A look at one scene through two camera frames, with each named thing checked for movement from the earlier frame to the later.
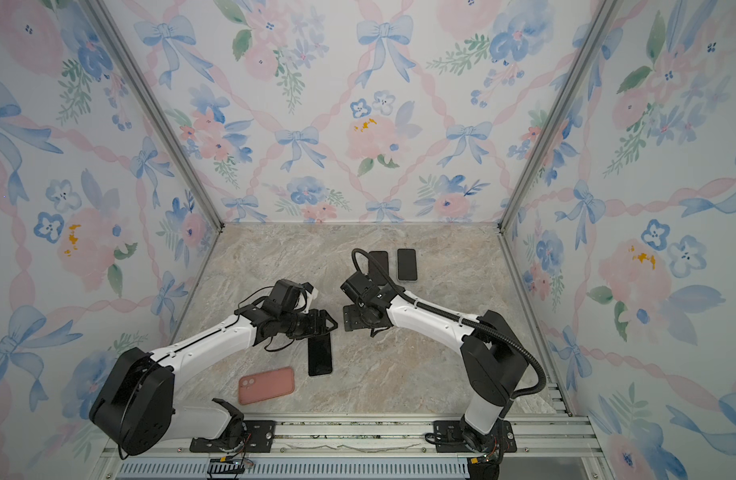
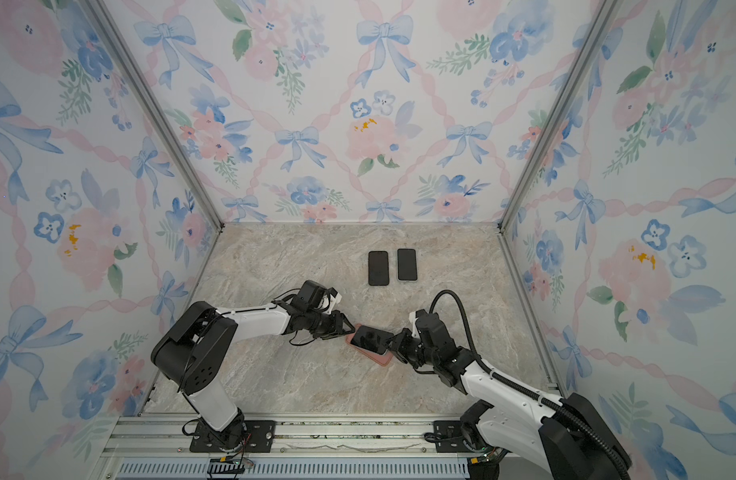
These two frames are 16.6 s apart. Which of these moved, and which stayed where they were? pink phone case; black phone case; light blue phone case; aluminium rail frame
Moved: pink phone case
Stayed: aluminium rail frame; light blue phone case; black phone case
